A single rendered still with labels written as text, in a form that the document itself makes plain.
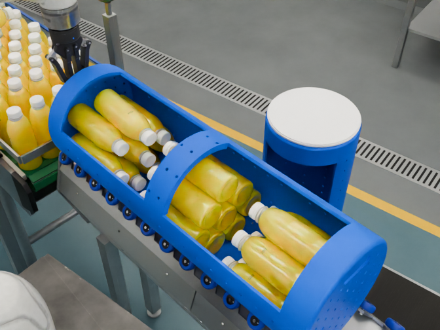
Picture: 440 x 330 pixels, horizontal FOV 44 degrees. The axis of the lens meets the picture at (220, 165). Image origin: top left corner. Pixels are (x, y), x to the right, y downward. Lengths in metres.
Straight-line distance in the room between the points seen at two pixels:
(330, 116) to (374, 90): 1.98
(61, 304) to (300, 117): 0.84
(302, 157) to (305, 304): 0.63
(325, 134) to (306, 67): 2.19
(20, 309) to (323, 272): 0.52
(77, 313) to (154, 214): 0.27
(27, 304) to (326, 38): 3.42
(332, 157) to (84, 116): 0.69
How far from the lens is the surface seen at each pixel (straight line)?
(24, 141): 1.66
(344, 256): 1.04
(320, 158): 1.57
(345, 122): 1.64
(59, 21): 1.40
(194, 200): 1.22
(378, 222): 2.79
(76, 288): 1.28
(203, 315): 1.38
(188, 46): 3.93
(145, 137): 1.36
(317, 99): 1.70
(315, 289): 1.02
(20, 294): 0.95
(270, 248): 1.13
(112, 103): 1.44
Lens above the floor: 2.04
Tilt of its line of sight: 44 degrees down
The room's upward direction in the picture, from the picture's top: straight up
